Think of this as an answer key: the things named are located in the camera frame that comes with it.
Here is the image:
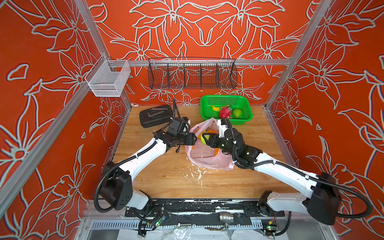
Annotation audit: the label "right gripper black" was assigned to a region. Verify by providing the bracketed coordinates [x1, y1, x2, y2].
[201, 131, 239, 159]

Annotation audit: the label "pink plastic bag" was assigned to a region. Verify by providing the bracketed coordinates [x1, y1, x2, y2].
[185, 118, 235, 171]

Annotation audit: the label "pink dragon fruit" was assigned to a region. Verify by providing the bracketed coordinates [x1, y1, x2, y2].
[219, 107, 232, 119]

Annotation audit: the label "green round fruit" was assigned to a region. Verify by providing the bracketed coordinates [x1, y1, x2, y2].
[232, 109, 243, 119]

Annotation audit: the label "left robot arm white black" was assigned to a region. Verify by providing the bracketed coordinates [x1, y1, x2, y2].
[94, 132, 198, 213]

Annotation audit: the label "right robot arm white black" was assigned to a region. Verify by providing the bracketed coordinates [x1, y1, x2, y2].
[201, 130, 373, 225]

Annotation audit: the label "yellow banana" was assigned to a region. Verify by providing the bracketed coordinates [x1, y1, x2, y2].
[211, 106, 222, 112]

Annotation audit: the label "black tool case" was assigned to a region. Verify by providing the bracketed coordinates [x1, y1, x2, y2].
[139, 105, 174, 128]

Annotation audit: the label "green plastic basket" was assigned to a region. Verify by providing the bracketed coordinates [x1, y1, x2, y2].
[200, 95, 253, 125]

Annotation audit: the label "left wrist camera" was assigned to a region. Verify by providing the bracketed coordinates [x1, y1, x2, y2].
[167, 117, 191, 137]

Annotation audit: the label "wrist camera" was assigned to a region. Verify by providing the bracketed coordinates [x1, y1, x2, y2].
[218, 119, 233, 139]
[167, 117, 191, 137]

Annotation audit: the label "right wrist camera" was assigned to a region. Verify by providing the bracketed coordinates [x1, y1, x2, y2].
[218, 119, 233, 139]

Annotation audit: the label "black wire wall basket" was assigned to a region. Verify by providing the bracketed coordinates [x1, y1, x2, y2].
[148, 57, 238, 90]

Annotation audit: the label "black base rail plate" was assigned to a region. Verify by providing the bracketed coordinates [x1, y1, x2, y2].
[124, 197, 286, 218]

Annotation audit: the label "white wire wall basket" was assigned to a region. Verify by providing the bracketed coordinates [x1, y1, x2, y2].
[85, 55, 131, 97]

